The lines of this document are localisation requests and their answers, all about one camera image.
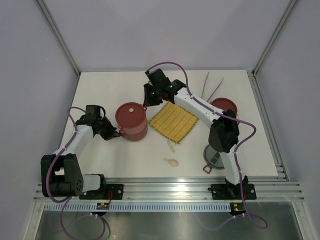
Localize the red steel bowl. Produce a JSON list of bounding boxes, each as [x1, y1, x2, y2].
[[121, 126, 148, 142], [115, 102, 147, 135], [232, 101, 238, 117]]

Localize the metal tongs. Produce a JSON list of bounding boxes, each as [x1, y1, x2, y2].
[[200, 70, 225, 102]]

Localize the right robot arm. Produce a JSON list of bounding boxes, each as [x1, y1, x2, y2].
[[143, 68, 248, 199]]

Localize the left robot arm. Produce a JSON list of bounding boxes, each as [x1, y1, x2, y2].
[[40, 105, 120, 203]]

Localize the bamboo woven tray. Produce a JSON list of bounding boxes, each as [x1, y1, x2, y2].
[[148, 102, 199, 144]]

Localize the beige spoon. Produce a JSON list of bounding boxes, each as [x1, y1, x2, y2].
[[163, 158, 179, 167]]

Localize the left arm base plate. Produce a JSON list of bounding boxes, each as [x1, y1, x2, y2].
[[79, 183, 124, 201]]

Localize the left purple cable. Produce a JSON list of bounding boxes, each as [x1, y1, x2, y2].
[[46, 106, 111, 239]]

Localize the purple cable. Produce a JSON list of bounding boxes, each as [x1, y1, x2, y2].
[[147, 61, 270, 231], [46, 106, 111, 239]]

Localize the white slotted cable duct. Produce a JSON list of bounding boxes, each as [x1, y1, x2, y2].
[[44, 202, 231, 213]]

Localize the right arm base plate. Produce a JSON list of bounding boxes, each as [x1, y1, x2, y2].
[[207, 183, 257, 200]]

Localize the aluminium rail frame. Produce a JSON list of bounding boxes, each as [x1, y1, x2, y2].
[[24, 163, 308, 240]]

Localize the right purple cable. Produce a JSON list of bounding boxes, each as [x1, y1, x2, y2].
[[147, 61, 270, 231]]

